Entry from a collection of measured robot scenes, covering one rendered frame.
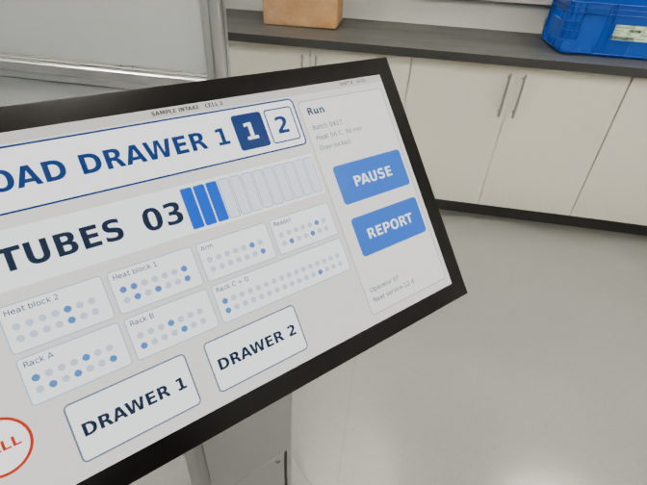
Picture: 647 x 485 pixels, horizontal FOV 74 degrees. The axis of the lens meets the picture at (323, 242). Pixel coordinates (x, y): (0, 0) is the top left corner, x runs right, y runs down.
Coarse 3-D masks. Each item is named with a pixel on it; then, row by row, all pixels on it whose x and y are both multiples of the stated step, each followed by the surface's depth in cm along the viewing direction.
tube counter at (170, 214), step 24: (264, 168) 42; (288, 168) 44; (312, 168) 45; (168, 192) 38; (192, 192) 39; (216, 192) 40; (240, 192) 41; (264, 192) 42; (288, 192) 43; (312, 192) 45; (144, 216) 36; (168, 216) 37; (192, 216) 38; (216, 216) 39; (240, 216) 41; (168, 240) 37
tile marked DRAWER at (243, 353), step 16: (256, 320) 40; (272, 320) 41; (288, 320) 41; (224, 336) 38; (240, 336) 39; (256, 336) 40; (272, 336) 40; (288, 336) 41; (304, 336) 42; (208, 352) 37; (224, 352) 38; (240, 352) 39; (256, 352) 39; (272, 352) 40; (288, 352) 41; (224, 368) 38; (240, 368) 39; (256, 368) 39; (224, 384) 38
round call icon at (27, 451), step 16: (0, 416) 30; (16, 416) 31; (0, 432) 30; (16, 432) 30; (32, 432) 31; (0, 448) 30; (16, 448) 30; (32, 448) 31; (0, 464) 30; (16, 464) 30; (32, 464) 31; (0, 480) 30
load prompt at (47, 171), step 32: (128, 128) 37; (160, 128) 38; (192, 128) 39; (224, 128) 41; (256, 128) 43; (288, 128) 44; (0, 160) 32; (32, 160) 33; (64, 160) 34; (96, 160) 35; (128, 160) 36; (160, 160) 38; (192, 160) 39; (224, 160) 41; (0, 192) 32; (32, 192) 33; (64, 192) 34; (96, 192) 35
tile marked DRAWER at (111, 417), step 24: (168, 360) 36; (120, 384) 34; (144, 384) 35; (168, 384) 36; (192, 384) 36; (72, 408) 32; (96, 408) 33; (120, 408) 34; (144, 408) 34; (168, 408) 35; (192, 408) 36; (72, 432) 32; (96, 432) 33; (120, 432) 33; (144, 432) 34; (96, 456) 32
